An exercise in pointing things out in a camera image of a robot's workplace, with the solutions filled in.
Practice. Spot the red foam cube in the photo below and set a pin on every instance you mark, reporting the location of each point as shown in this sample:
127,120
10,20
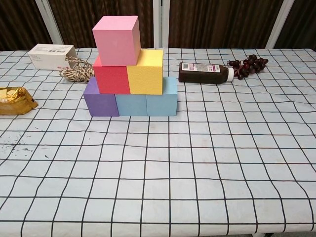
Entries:
111,79

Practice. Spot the purple foam cube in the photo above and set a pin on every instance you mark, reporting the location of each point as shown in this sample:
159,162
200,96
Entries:
101,106

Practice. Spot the dark brown curtain panel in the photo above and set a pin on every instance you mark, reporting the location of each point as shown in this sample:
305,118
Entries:
79,22
217,22
303,22
17,24

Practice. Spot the pink foam cube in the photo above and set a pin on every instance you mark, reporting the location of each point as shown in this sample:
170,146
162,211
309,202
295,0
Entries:
116,47

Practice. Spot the light blue foam cube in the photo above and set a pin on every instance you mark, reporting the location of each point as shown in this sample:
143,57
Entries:
130,105
163,105

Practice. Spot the yellow foam cube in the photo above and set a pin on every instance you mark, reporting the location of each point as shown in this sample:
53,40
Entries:
145,79

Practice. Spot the dark brown labelled bottle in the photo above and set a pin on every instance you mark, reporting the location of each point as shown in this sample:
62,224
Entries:
202,74

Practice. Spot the gold snack package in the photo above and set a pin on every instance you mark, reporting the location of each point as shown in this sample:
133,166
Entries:
14,101

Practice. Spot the white cardboard box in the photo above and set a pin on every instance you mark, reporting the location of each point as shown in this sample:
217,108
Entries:
49,56

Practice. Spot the dark red grape bunch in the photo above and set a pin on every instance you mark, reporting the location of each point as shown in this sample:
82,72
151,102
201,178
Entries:
254,64

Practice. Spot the white partition frame post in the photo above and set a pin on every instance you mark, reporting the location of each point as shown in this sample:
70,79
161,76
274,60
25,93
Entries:
160,24
279,27
49,24

